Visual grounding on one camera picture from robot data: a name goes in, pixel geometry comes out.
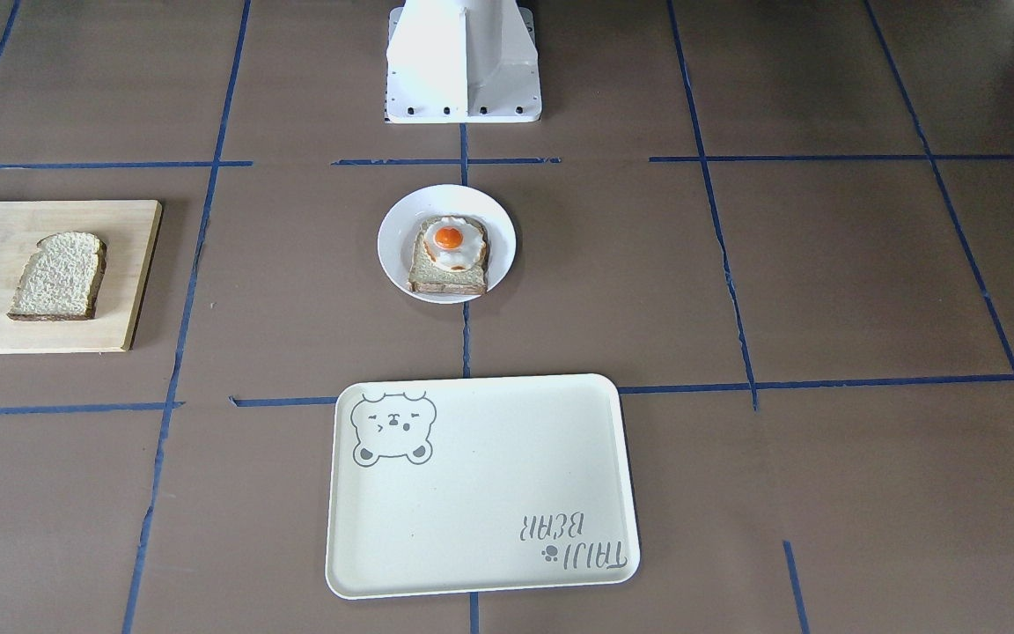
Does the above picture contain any bread slice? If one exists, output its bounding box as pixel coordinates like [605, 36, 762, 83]
[407, 217, 489, 296]
[7, 232, 107, 321]

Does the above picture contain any white round plate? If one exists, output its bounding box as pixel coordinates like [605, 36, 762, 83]
[377, 184, 518, 304]

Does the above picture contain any fried egg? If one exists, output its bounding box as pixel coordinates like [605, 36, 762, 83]
[420, 216, 488, 273]

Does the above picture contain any cream bear serving tray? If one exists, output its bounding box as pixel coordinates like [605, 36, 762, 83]
[325, 373, 641, 601]

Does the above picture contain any wooden cutting board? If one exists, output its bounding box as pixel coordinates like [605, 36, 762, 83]
[0, 200, 162, 354]

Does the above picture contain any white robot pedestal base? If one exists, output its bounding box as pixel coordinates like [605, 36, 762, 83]
[384, 1, 544, 125]

